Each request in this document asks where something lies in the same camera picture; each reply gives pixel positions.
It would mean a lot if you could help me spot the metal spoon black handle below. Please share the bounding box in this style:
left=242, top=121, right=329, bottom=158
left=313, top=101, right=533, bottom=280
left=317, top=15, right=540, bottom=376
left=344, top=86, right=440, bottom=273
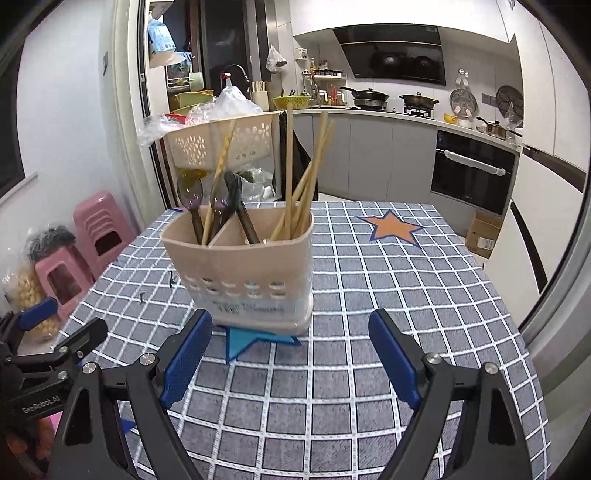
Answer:
left=176, top=172, right=204, bottom=244
left=209, top=170, right=260, bottom=244

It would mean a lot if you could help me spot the patterned yellow chopstick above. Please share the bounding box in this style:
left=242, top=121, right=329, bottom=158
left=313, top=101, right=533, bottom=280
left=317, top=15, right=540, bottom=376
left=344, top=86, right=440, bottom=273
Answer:
left=201, top=119, right=236, bottom=246

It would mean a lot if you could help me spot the plain wooden chopstick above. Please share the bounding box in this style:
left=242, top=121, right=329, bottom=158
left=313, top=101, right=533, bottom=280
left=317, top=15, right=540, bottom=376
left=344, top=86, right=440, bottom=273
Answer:
left=284, top=102, right=294, bottom=240

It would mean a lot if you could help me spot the short pink plastic stool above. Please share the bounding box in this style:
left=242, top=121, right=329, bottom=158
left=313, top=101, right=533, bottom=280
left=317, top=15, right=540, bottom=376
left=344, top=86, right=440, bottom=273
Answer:
left=35, top=246, right=93, bottom=323

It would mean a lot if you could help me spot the blue checkered tablecloth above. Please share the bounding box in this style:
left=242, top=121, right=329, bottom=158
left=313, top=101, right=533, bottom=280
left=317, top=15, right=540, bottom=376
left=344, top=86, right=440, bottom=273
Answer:
left=55, top=200, right=553, bottom=480

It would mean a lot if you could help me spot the beige plastic utensil holder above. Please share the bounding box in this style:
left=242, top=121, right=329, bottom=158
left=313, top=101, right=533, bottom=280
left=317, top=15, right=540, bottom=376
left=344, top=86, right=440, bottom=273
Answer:
left=161, top=202, right=315, bottom=336

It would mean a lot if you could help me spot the tall pink plastic stool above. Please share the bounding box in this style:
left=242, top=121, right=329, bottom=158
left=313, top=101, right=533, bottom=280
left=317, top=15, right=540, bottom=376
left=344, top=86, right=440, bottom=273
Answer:
left=73, top=190, right=135, bottom=279

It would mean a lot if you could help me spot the cardboard box on floor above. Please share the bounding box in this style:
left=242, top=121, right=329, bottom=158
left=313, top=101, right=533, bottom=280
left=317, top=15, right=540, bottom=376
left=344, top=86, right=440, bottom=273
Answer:
left=465, top=211, right=502, bottom=259

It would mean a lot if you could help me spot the built-in black oven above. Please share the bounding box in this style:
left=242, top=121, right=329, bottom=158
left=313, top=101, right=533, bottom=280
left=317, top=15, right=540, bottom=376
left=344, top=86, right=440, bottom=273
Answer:
left=432, top=130, right=517, bottom=215

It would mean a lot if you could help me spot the beige plastic basket rack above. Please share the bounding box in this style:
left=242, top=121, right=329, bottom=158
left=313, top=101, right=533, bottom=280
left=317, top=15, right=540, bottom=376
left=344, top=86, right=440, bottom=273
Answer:
left=163, top=111, right=280, bottom=186

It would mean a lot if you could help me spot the black pot on stove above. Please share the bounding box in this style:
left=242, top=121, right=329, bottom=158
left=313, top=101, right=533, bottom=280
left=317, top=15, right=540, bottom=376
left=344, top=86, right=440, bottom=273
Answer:
left=399, top=92, right=439, bottom=118

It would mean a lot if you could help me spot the black wok on stove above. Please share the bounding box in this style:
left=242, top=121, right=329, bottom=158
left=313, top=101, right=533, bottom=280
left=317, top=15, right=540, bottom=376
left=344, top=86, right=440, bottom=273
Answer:
left=339, top=86, right=390, bottom=111

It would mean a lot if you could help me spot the green basket on counter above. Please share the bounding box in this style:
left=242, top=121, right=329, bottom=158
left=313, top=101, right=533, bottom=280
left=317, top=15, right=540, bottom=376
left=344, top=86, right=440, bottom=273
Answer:
left=273, top=95, right=311, bottom=110

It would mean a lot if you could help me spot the black range hood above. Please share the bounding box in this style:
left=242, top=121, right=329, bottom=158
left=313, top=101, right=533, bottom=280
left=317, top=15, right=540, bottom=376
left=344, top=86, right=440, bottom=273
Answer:
left=332, top=23, right=447, bottom=86

